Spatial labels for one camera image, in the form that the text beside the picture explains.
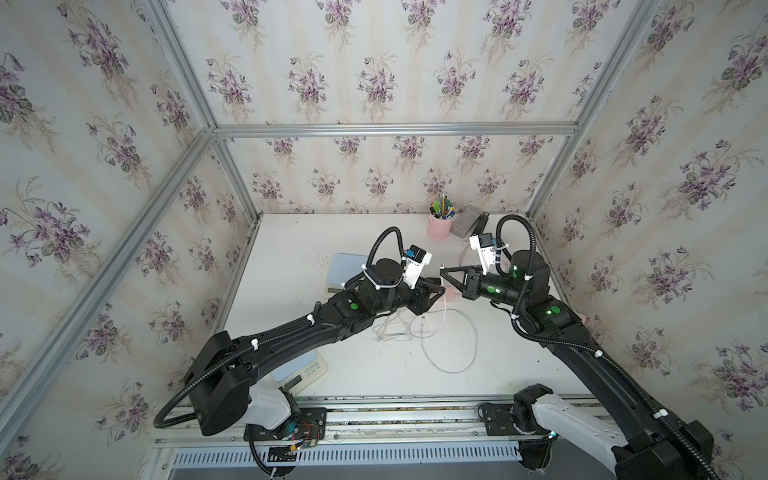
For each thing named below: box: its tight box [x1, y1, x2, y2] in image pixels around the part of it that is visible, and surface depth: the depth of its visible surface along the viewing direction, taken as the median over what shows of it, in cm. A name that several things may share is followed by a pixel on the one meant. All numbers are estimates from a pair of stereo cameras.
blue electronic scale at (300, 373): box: [271, 350, 329, 396], surface depth 80 cm
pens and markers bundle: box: [429, 192, 456, 220], surface depth 110 cm
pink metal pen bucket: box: [427, 214, 456, 241], surface depth 110 cm
